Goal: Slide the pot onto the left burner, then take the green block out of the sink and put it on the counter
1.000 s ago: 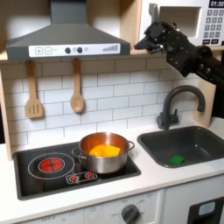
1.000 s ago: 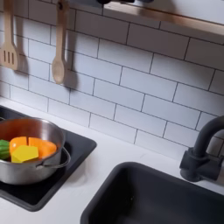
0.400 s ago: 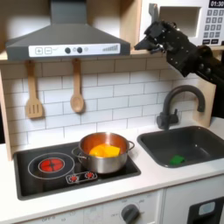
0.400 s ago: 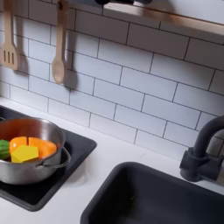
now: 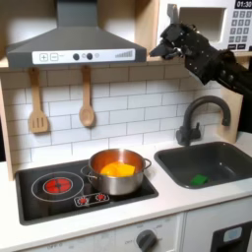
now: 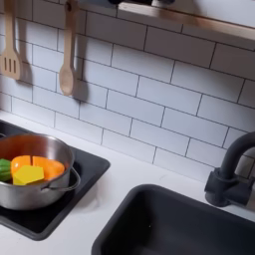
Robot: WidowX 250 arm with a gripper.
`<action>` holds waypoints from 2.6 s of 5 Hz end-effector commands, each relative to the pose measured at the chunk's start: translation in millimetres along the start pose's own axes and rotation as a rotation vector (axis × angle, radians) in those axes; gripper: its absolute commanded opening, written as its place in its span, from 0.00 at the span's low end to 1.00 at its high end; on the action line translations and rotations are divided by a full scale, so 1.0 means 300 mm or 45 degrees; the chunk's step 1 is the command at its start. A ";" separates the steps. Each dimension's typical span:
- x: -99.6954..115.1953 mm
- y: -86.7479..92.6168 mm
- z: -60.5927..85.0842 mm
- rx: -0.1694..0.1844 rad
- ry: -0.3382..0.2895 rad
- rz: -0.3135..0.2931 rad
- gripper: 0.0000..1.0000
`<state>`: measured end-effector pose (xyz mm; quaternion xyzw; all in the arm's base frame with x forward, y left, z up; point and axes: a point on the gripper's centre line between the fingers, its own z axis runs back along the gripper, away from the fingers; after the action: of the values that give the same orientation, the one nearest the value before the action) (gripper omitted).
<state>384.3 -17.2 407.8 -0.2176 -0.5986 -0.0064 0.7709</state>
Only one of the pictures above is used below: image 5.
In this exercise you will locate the green toy block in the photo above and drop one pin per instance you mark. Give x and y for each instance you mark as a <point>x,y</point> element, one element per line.
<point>199,180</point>

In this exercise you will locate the white toy microwave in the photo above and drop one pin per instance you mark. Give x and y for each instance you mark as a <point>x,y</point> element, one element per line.
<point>220,47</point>

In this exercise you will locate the dark grey tap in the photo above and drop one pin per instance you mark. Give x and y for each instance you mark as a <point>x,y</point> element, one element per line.
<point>188,131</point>

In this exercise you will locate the grey extractor hood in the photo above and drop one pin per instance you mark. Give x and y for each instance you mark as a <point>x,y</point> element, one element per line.
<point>75,39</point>

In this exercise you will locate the wooden spoon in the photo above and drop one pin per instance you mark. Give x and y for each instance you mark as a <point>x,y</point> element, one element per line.
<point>87,116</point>

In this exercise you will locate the dark grey sink basin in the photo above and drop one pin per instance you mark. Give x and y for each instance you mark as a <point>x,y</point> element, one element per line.
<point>213,157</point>

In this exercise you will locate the orange toy vegetable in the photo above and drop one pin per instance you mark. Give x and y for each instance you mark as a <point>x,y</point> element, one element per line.
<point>110,170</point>

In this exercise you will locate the wooden slotted spatula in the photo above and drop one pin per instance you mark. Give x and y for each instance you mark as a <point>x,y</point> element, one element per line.
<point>38,123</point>

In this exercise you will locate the grey oven control knob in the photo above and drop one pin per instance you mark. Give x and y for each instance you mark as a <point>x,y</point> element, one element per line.
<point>146,241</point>

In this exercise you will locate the black toy stove top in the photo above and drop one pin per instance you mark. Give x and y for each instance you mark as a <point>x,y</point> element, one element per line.
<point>39,210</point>

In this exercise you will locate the wooden kitchen frame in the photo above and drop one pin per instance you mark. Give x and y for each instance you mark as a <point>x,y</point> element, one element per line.
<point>234,108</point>

